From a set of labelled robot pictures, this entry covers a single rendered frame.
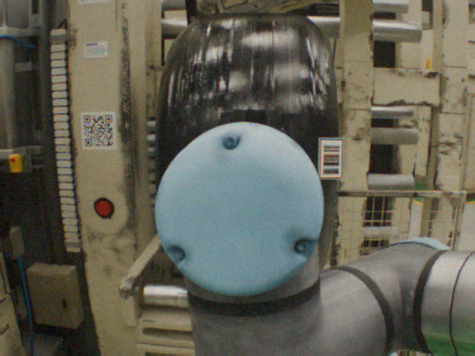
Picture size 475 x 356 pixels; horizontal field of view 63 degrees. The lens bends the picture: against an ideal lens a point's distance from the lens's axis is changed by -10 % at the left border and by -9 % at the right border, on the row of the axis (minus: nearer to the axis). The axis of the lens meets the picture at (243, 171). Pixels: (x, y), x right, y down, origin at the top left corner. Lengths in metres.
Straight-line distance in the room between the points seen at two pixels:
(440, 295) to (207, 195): 0.16
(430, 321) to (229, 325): 0.13
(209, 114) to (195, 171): 0.45
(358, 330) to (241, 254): 0.11
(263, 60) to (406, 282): 0.45
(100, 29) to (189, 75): 0.27
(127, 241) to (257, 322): 0.71
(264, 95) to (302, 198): 0.46
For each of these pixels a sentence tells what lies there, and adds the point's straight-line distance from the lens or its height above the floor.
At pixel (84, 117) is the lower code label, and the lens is 0.88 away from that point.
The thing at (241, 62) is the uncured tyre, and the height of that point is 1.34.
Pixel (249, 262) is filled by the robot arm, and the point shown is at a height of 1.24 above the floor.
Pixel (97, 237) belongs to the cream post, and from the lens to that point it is 0.93.
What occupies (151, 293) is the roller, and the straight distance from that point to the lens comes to 0.86.
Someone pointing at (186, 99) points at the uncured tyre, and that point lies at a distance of 0.64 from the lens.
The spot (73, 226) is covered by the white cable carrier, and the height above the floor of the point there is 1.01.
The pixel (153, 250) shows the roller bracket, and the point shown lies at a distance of 0.96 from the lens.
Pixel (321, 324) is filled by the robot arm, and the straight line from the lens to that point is 0.25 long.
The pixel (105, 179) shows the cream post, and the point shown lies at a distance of 0.88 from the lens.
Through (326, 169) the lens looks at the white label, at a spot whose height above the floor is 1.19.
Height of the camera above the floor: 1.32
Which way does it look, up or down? 13 degrees down
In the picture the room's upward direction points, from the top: straight up
